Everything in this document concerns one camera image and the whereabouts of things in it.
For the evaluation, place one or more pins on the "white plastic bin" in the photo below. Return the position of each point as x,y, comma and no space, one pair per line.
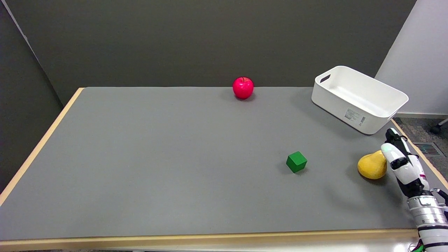
358,98

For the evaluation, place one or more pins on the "floor vent grille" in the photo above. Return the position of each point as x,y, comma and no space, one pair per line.
427,149

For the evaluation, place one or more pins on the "red apple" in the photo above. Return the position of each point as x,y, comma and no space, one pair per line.
243,88

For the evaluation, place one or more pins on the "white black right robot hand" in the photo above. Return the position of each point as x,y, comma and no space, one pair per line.
402,164

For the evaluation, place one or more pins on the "yellow pear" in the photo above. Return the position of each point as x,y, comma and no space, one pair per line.
372,165

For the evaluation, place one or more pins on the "green cube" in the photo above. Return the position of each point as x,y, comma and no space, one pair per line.
296,162

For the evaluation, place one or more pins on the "black chair caster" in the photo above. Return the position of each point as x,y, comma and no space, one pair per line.
437,128

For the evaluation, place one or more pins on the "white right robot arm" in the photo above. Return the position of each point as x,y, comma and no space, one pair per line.
428,220

